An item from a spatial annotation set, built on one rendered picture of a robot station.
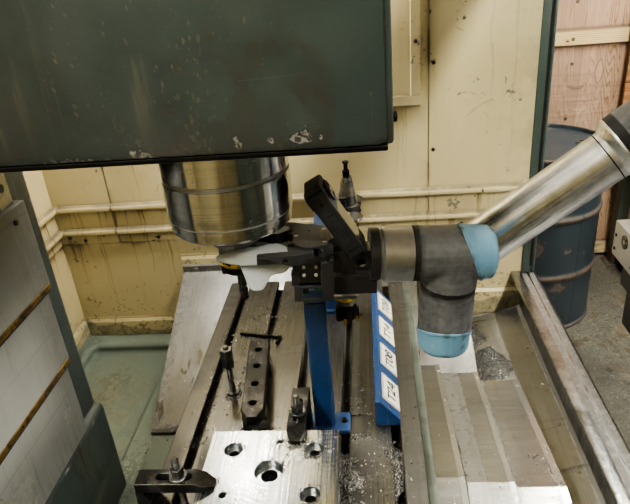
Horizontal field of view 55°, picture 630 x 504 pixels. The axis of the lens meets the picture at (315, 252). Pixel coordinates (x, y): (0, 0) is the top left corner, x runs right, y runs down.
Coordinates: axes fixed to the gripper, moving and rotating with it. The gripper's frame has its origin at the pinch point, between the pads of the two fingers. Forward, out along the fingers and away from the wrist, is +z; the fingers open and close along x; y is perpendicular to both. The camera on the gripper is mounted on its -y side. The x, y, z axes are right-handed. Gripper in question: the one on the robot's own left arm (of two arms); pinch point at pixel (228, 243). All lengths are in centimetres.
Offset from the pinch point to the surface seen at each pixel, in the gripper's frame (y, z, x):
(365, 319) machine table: 52, -24, 59
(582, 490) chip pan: 72, -68, 21
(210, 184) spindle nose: -11.2, 0.1, -7.9
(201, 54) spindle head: -26.0, -1.1, -12.6
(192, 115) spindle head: -20.2, 0.4, -12.4
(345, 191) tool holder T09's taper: 16, -19, 58
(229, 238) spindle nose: -4.4, -1.4, -7.8
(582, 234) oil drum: 85, -134, 177
